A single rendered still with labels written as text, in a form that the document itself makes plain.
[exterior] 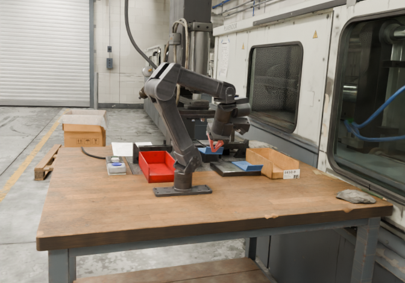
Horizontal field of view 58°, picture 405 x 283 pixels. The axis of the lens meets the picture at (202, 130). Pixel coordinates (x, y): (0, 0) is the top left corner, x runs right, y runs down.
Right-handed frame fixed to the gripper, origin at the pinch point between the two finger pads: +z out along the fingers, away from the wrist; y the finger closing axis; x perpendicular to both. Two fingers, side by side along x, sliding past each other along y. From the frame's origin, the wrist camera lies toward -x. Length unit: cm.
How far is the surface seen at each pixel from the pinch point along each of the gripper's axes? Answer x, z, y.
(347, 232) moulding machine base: -57, 23, -23
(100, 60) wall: 47, 386, 865
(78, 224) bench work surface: 47, -2, -37
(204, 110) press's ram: -1.7, -1.0, 26.5
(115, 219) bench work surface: 37, -2, -35
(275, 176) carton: -25.7, 7.2, -6.9
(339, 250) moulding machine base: -61, 37, -22
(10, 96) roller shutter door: 273, 487, 813
